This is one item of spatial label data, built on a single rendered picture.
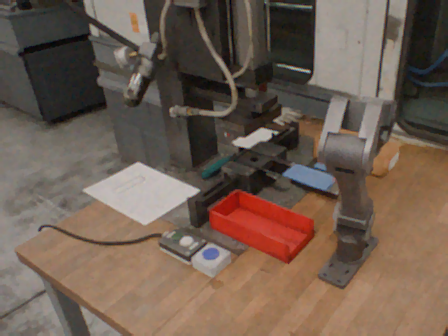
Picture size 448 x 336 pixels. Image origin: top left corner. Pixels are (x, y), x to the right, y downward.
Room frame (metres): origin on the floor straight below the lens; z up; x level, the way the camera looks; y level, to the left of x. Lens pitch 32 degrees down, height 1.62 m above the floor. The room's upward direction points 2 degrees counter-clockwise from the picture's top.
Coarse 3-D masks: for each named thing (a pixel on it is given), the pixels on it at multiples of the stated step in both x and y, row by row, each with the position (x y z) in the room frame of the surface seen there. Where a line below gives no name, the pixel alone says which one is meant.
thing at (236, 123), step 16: (208, 80) 1.27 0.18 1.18; (208, 96) 1.18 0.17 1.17; (224, 96) 1.14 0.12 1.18; (240, 96) 1.13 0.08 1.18; (256, 96) 1.12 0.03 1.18; (272, 96) 1.12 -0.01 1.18; (240, 112) 1.09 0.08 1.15; (256, 112) 1.10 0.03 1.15; (272, 112) 1.12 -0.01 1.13; (224, 128) 1.06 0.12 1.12; (240, 128) 1.02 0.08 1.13; (256, 128) 1.06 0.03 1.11
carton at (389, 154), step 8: (320, 136) 1.30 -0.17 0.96; (392, 144) 1.23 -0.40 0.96; (384, 152) 1.24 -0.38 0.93; (392, 152) 1.23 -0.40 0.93; (376, 160) 1.14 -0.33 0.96; (384, 160) 1.12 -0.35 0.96; (392, 160) 1.18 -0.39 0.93; (376, 168) 1.14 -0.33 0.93; (384, 168) 1.13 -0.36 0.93; (376, 176) 1.14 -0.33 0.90
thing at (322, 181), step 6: (294, 168) 1.04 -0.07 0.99; (300, 168) 1.04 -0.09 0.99; (306, 168) 1.04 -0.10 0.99; (288, 174) 1.01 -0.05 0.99; (294, 174) 1.01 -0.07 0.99; (312, 174) 1.01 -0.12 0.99; (318, 174) 1.01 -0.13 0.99; (324, 174) 1.01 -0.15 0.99; (300, 180) 0.98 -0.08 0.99; (306, 180) 0.98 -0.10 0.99; (312, 180) 0.98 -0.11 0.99; (318, 180) 0.98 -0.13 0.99; (324, 180) 0.98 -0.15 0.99; (330, 180) 0.98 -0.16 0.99; (318, 186) 0.95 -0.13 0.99; (324, 186) 0.95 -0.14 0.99; (330, 186) 0.94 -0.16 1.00
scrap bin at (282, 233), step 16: (240, 192) 0.98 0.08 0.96; (224, 208) 0.94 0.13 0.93; (240, 208) 0.98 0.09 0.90; (256, 208) 0.95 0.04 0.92; (272, 208) 0.92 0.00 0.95; (224, 224) 0.87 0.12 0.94; (240, 224) 0.84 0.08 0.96; (256, 224) 0.90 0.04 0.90; (272, 224) 0.90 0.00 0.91; (288, 224) 0.89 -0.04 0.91; (304, 224) 0.86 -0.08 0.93; (240, 240) 0.84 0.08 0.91; (256, 240) 0.81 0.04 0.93; (272, 240) 0.78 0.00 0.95; (288, 240) 0.83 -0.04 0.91; (304, 240) 0.81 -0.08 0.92; (272, 256) 0.78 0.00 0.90; (288, 256) 0.75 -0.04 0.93
